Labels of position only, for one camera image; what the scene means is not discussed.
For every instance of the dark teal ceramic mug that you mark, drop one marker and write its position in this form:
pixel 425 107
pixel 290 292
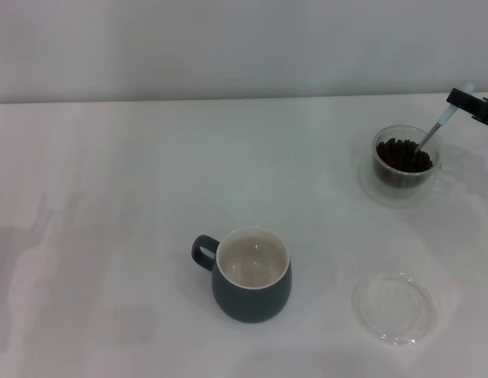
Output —
pixel 252 293

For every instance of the coffee beans in glass cup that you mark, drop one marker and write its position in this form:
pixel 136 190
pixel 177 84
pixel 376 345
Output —
pixel 397 157

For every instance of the clear glass cup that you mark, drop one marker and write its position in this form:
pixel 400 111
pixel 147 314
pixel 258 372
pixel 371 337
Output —
pixel 405 179

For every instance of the clear glass saucer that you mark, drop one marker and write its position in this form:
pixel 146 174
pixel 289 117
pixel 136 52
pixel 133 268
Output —
pixel 385 199
pixel 395 311

